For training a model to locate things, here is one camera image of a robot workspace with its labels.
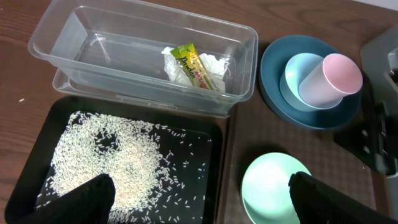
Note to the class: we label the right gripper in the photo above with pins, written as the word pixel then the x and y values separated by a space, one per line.
pixel 373 141

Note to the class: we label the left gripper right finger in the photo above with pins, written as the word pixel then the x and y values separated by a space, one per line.
pixel 316 202

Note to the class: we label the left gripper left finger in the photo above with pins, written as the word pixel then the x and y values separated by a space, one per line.
pixel 91 202

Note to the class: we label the mint green bowl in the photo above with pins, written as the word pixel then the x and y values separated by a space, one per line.
pixel 265 189

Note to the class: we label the white rice grains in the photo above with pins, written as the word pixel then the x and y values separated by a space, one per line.
pixel 159 171

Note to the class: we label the green yellow snack wrapper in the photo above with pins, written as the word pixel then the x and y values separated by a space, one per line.
pixel 191 63

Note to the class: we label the grey dishwasher rack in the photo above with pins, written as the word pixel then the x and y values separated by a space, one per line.
pixel 379 61

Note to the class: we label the clear plastic waste bin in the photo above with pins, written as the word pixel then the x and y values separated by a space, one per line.
pixel 112 50

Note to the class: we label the pink plastic cup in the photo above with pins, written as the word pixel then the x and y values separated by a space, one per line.
pixel 334 78

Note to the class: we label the black plastic tray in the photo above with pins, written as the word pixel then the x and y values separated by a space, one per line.
pixel 31 180

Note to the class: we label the light blue small bowl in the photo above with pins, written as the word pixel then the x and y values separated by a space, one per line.
pixel 296 70

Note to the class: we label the dark blue plate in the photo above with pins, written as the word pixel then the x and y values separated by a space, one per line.
pixel 272 66

